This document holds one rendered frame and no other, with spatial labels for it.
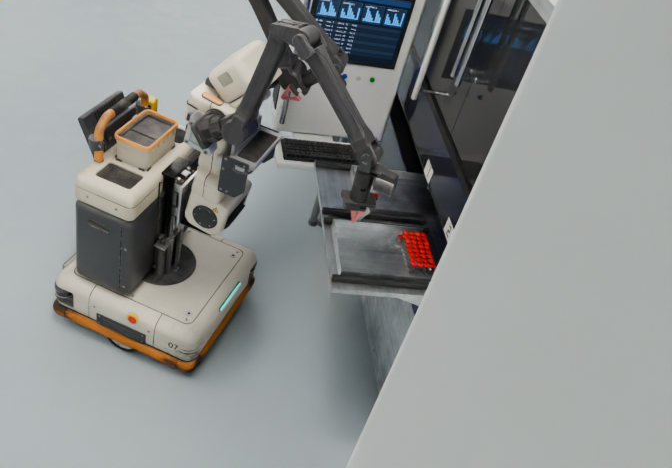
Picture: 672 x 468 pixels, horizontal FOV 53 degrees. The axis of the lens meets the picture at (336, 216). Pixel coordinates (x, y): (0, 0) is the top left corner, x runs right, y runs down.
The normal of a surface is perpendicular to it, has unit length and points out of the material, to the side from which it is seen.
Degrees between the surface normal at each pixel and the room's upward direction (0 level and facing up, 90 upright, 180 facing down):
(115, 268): 90
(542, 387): 90
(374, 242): 0
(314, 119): 90
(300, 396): 0
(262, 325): 0
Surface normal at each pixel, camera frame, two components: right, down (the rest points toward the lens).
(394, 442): -0.97, -0.11
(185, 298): 0.22, -0.75
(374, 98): 0.15, 0.66
